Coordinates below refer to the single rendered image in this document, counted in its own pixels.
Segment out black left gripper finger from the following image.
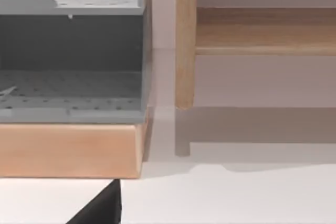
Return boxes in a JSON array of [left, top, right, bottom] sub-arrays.
[[65, 178, 123, 224]]

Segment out pale wooden drawer front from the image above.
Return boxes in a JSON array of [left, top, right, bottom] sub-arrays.
[[0, 107, 151, 180]]

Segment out grey pierced drawer inside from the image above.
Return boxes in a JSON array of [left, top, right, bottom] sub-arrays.
[[0, 0, 152, 125]]

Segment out open wooden shelf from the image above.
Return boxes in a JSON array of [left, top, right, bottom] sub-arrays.
[[175, 0, 336, 111]]

